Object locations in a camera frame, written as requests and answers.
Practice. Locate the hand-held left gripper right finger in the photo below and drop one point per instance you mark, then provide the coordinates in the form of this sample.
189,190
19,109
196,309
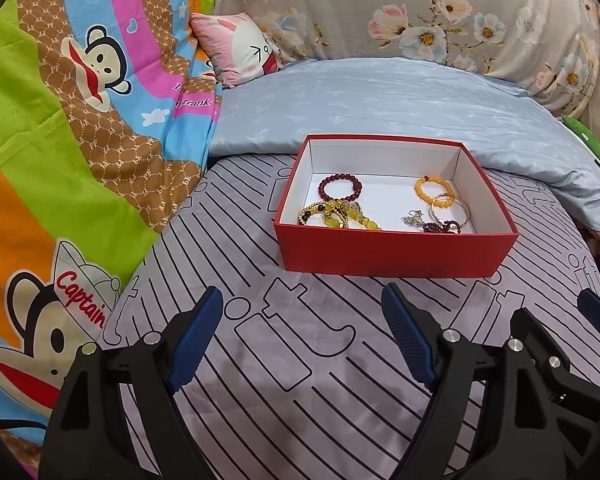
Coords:
410,342

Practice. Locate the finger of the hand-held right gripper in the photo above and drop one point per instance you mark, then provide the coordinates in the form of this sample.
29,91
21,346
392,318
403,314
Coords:
580,380
597,307

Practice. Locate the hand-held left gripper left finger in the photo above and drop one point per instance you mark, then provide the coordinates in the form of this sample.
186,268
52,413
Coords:
195,342

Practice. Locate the red cardboard box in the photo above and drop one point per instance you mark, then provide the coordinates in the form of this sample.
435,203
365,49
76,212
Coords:
380,255

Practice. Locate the silver pendant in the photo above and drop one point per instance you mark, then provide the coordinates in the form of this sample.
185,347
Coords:
412,219

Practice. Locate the grey striped bed sheet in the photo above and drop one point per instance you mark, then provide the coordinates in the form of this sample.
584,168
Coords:
305,410

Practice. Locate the green plush item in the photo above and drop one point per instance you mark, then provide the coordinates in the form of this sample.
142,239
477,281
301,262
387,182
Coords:
587,135

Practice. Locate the colourful cartoon monkey blanket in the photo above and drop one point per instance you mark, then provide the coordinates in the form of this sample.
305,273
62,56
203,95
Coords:
55,160

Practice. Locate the light blue quilt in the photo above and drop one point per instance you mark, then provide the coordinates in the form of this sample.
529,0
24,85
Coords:
380,100

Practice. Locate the pink cartoon pillow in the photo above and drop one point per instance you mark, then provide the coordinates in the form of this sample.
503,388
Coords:
230,45

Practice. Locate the grey floral pillow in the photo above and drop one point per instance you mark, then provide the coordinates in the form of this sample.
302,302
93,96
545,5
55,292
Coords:
380,0

